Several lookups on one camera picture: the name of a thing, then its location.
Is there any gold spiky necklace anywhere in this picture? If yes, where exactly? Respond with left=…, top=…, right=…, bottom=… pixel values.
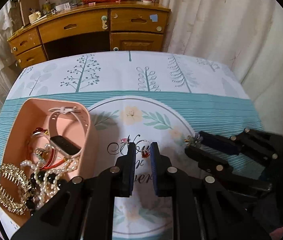
left=0, top=163, right=35, bottom=215

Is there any wooden desk with drawers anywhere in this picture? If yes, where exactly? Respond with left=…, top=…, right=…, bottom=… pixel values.
left=7, top=1, right=171, bottom=70

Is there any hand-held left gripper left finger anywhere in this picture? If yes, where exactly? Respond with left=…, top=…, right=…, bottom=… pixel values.
left=12, top=142, right=137, bottom=240

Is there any small white box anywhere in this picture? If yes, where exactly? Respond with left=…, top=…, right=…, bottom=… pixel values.
left=55, top=2, right=71, bottom=12

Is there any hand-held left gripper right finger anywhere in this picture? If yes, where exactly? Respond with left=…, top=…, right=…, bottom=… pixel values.
left=150, top=142, right=252, bottom=240

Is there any white leaf print curtain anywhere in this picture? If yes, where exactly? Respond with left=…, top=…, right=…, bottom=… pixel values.
left=161, top=0, right=283, bottom=140

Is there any pink stone ring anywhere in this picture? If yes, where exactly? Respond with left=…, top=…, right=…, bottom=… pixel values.
left=119, top=137, right=132, bottom=155

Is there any black bead bracelet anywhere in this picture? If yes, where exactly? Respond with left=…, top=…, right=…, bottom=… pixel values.
left=25, top=169, right=62, bottom=210

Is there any white pearl necklace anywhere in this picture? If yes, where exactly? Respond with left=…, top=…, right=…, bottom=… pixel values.
left=20, top=144, right=79, bottom=210

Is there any tree print tablecloth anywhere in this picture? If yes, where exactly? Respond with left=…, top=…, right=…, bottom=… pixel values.
left=0, top=51, right=265, bottom=240

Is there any pink plastic tray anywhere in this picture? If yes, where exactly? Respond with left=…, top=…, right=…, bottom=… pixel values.
left=1, top=98, right=99, bottom=200

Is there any red stone ring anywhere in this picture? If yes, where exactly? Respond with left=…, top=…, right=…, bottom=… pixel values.
left=141, top=142, right=152, bottom=159

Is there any small flower ornament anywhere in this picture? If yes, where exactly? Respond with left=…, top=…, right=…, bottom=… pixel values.
left=186, top=134, right=203, bottom=146

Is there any white drawer hook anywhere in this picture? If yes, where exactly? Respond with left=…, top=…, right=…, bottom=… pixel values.
left=101, top=14, right=109, bottom=31

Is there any red string bracelet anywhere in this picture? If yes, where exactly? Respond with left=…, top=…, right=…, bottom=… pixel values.
left=35, top=148, right=65, bottom=171

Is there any pink smart watch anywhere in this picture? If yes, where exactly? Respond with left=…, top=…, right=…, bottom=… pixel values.
left=48, top=106, right=93, bottom=159

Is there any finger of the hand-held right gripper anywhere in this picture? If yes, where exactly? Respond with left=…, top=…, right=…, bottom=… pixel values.
left=184, top=145, right=273, bottom=194
left=198, top=127, right=280, bottom=167

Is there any green glass jar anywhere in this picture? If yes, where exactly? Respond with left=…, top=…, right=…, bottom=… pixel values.
left=42, top=2, right=56, bottom=15

